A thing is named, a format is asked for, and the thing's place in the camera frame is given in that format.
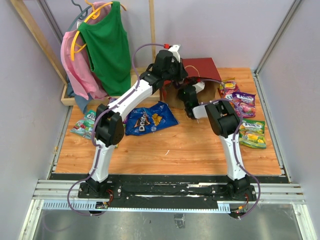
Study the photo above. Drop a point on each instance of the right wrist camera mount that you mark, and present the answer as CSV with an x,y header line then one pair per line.
x,y
198,84

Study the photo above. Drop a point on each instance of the aluminium corner profile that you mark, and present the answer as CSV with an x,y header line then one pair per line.
x,y
45,8
293,9

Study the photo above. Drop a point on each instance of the orange snack packet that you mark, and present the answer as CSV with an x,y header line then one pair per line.
x,y
227,88

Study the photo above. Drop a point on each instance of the green tank top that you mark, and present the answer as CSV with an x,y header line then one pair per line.
x,y
112,64

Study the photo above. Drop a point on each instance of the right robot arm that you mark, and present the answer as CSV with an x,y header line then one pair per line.
x,y
225,123

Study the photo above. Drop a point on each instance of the grey clothes hanger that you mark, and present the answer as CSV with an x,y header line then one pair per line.
x,y
81,16

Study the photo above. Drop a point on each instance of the teal snack packet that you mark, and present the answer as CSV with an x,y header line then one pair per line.
x,y
84,126

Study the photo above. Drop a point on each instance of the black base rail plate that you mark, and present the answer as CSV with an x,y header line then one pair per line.
x,y
169,192

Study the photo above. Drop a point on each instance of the yellow clothes hanger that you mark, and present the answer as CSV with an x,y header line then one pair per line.
x,y
90,35

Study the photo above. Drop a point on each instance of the red brown paper bag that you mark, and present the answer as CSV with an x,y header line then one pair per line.
x,y
196,67

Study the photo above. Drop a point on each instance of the aluminium corner profile left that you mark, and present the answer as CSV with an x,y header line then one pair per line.
x,y
45,8

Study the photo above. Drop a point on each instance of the pink shirt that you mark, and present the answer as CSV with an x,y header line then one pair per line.
x,y
83,81

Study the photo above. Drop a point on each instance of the blue grey cloth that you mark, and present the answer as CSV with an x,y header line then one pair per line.
x,y
81,102

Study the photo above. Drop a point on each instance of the aluminium corner profile right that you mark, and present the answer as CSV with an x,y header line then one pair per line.
x,y
293,9

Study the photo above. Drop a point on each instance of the blue Doritos chip bag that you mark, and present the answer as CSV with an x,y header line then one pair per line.
x,y
145,120

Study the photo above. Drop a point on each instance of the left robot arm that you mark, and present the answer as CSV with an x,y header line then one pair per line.
x,y
108,127

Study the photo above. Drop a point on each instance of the wooden rack frame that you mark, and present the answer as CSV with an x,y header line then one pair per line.
x,y
138,22

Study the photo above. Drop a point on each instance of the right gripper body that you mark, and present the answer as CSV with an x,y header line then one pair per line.
x,y
181,96

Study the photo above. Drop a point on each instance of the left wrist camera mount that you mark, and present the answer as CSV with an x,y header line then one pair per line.
x,y
174,49

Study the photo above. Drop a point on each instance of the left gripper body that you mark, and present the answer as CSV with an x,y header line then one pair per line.
x,y
175,72

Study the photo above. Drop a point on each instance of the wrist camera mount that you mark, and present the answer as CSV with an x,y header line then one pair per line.
x,y
198,84
174,49

